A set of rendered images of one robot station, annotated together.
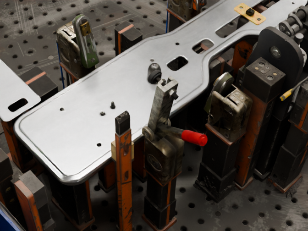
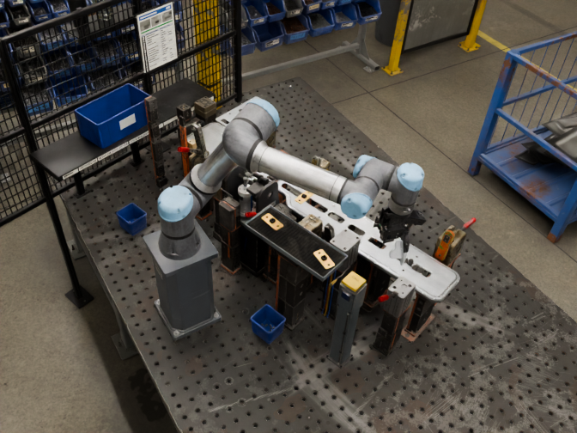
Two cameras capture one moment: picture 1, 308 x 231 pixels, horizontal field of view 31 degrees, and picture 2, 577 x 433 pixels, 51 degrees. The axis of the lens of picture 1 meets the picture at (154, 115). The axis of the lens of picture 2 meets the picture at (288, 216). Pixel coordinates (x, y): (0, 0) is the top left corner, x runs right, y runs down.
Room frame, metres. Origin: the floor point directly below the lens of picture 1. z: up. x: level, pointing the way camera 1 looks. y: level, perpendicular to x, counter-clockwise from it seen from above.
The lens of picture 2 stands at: (0.86, -2.09, 2.69)
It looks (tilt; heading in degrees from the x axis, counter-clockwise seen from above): 44 degrees down; 84
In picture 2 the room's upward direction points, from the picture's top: 4 degrees clockwise
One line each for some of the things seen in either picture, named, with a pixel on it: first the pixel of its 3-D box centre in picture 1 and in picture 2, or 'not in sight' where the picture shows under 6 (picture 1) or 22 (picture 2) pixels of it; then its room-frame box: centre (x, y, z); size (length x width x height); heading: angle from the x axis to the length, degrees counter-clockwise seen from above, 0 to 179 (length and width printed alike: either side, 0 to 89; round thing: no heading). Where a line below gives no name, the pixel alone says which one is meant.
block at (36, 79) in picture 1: (45, 118); not in sight; (0.88, 0.28, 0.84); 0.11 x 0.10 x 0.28; 45
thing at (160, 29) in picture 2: not in sight; (156, 37); (0.48, 0.55, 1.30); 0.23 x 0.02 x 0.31; 45
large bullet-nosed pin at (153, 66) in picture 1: (154, 74); not in sight; (0.89, 0.00, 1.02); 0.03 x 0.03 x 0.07
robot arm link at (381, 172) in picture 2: not in sight; (373, 175); (1.24, -0.79, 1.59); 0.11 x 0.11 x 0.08; 61
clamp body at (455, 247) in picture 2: not in sight; (441, 265); (1.67, -0.52, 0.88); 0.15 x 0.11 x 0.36; 45
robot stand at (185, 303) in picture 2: not in sight; (184, 280); (0.64, -0.59, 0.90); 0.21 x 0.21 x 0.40; 28
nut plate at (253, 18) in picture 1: (250, 12); (304, 196); (1.12, -0.24, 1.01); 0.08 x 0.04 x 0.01; 45
